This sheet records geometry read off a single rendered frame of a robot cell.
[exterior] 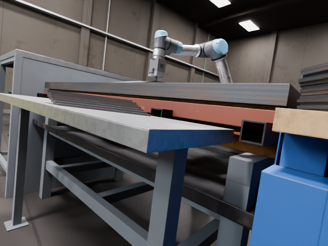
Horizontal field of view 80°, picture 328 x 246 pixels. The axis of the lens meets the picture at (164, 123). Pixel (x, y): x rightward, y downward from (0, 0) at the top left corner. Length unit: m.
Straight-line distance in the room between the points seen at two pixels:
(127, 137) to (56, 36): 8.25
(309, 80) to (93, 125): 0.31
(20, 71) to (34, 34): 6.64
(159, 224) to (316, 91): 0.33
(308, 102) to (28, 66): 1.66
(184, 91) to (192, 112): 0.07
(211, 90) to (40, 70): 1.41
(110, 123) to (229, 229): 0.42
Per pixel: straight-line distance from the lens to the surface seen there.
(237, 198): 0.55
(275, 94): 0.50
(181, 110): 0.61
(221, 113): 0.54
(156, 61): 1.21
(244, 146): 0.66
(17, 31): 8.27
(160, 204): 0.40
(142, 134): 0.25
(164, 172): 0.38
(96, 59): 8.81
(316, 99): 0.30
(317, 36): 13.34
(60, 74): 1.79
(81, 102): 0.60
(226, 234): 0.60
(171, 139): 0.27
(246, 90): 0.52
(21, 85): 1.72
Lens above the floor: 0.78
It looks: 4 degrees down
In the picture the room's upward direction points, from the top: 7 degrees clockwise
